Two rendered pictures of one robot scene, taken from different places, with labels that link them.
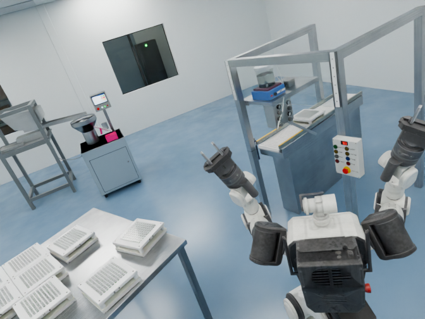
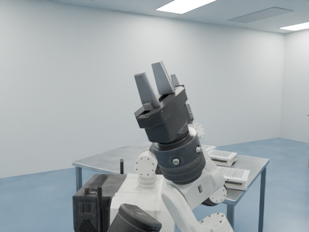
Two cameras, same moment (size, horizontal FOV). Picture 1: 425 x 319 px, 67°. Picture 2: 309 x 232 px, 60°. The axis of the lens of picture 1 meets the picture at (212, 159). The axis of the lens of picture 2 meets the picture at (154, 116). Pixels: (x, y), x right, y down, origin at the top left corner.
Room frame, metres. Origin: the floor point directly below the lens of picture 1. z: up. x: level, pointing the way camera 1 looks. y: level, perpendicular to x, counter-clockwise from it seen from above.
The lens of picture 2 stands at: (0.77, -1.13, 1.55)
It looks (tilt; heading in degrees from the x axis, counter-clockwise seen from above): 7 degrees down; 78
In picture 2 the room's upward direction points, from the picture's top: straight up
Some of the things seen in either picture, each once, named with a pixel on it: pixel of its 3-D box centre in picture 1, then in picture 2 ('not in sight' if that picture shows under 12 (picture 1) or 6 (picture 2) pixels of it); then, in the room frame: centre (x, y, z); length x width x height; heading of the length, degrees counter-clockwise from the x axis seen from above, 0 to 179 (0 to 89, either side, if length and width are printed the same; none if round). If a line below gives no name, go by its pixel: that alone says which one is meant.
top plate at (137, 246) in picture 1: (138, 233); (230, 174); (1.72, 0.59, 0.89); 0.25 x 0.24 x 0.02; 53
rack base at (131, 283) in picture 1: (110, 285); not in sight; (1.38, 0.73, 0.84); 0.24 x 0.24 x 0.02; 41
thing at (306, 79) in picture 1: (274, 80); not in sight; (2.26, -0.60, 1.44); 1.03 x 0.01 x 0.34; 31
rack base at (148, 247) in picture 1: (141, 238); (230, 180); (1.72, 0.59, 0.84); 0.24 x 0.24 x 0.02; 53
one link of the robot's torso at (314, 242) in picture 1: (327, 261); (129, 223); (0.87, -0.30, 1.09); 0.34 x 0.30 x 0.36; 71
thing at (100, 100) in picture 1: (105, 113); not in sight; (4.73, 1.31, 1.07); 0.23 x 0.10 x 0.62; 106
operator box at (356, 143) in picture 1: (348, 156); not in sight; (1.78, -0.85, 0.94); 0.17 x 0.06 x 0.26; 31
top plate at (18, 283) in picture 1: (38, 274); not in sight; (1.61, 1.22, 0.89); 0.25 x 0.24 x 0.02; 40
